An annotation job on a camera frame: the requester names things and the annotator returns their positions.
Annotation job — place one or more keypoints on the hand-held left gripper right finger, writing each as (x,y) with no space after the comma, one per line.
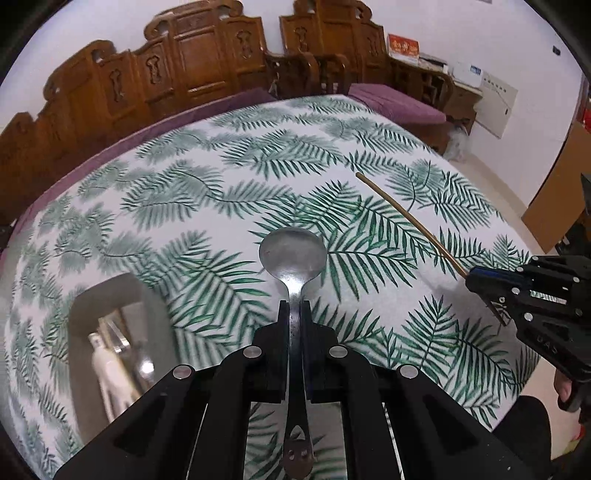
(305,323)

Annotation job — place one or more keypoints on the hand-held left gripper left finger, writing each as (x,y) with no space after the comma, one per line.
(282,323)

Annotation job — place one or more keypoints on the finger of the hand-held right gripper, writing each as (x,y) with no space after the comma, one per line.
(482,273)
(498,302)

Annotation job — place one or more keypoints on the metal spoon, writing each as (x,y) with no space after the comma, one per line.
(292,254)

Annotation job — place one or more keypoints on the dark brown chopstick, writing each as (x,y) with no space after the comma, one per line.
(414,224)

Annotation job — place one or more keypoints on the large white plastic spoon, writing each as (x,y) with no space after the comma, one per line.
(108,369)

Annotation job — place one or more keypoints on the grey utensil tray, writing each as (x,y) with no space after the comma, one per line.
(92,295)

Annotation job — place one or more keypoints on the person's right hand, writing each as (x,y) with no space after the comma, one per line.
(562,385)

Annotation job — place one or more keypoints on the red shoe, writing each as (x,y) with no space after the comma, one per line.
(579,431)

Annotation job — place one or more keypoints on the person's dark pants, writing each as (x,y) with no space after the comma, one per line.
(526,434)

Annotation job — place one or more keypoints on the clear plastic bag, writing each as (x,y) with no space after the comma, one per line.
(455,143)

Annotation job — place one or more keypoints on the green leaf print tablecloth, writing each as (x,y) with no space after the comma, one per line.
(207,184)

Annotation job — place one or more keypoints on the wooden side table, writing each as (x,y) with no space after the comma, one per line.
(434,92)

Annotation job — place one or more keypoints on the purple bench cushion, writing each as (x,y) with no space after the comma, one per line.
(401,104)

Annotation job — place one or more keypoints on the white device on cabinet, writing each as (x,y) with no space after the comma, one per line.
(466,76)

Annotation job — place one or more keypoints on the red box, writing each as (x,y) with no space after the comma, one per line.
(404,47)

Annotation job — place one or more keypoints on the dark wooden chair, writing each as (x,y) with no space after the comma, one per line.
(291,76)
(334,74)

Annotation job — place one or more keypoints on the long carved wooden sofa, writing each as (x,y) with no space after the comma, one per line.
(138,78)

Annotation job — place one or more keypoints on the short carved wooden bench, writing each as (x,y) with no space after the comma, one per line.
(332,32)

